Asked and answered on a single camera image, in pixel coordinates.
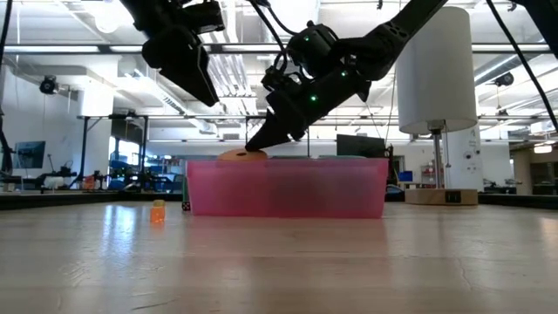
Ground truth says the large orange foam die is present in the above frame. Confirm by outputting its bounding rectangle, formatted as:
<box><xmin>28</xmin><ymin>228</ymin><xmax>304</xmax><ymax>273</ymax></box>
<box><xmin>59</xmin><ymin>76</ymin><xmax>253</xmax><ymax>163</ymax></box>
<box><xmin>216</xmin><ymin>148</ymin><xmax>269</xmax><ymax>161</ymax></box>

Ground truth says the black monitor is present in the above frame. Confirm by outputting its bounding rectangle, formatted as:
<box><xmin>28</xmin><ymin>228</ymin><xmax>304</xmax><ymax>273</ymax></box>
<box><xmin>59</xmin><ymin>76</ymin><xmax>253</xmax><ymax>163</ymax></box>
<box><xmin>336</xmin><ymin>133</ymin><xmax>388</xmax><ymax>159</ymax></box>

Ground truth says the overhead frame bar with lights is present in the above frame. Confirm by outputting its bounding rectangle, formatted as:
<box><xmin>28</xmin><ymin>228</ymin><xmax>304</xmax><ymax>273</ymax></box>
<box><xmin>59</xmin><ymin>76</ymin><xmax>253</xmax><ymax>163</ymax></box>
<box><xmin>0</xmin><ymin>42</ymin><xmax>558</xmax><ymax>54</ymax></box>

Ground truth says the white plastic cup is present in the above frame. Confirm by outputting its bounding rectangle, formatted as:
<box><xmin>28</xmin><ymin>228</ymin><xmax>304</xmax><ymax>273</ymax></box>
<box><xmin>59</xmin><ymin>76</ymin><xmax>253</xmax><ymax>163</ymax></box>
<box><xmin>395</xmin><ymin>6</ymin><xmax>480</xmax><ymax>207</ymax></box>

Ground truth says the blue screen monitor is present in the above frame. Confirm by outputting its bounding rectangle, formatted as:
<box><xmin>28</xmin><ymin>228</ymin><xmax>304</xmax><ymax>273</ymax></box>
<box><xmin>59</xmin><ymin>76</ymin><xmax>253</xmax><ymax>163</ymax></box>
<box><xmin>12</xmin><ymin>140</ymin><xmax>47</xmax><ymax>170</ymax></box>

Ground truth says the black aluminium table frame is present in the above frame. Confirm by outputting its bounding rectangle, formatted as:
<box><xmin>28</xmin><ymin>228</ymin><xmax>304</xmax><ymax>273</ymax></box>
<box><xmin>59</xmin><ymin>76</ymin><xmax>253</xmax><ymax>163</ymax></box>
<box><xmin>0</xmin><ymin>190</ymin><xmax>558</xmax><ymax>211</ymax></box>

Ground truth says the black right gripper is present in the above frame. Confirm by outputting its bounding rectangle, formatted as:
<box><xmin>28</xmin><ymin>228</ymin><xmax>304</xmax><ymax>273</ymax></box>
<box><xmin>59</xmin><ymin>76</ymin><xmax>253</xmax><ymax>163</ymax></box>
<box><xmin>245</xmin><ymin>69</ymin><xmax>372</xmax><ymax>153</ymax></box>

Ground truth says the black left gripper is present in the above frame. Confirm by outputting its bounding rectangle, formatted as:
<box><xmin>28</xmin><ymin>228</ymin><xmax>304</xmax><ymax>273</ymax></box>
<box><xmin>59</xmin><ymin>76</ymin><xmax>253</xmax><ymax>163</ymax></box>
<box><xmin>120</xmin><ymin>0</ymin><xmax>221</xmax><ymax>108</ymax></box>

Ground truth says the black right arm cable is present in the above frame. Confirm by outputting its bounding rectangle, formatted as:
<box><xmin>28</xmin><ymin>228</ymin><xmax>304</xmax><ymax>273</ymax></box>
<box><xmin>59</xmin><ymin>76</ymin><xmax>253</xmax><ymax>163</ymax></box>
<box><xmin>248</xmin><ymin>0</ymin><xmax>558</xmax><ymax>132</ymax></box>

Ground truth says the pink translucent plastic bin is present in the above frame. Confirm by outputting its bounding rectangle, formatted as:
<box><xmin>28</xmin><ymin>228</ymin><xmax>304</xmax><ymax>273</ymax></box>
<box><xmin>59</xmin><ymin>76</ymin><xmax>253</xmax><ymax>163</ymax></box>
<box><xmin>186</xmin><ymin>157</ymin><xmax>390</xmax><ymax>219</ymax></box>

